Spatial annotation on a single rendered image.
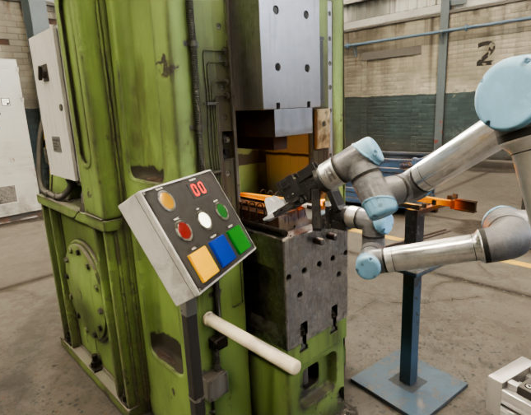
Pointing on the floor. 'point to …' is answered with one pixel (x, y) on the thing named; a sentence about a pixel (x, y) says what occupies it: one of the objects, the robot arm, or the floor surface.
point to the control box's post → (188, 312)
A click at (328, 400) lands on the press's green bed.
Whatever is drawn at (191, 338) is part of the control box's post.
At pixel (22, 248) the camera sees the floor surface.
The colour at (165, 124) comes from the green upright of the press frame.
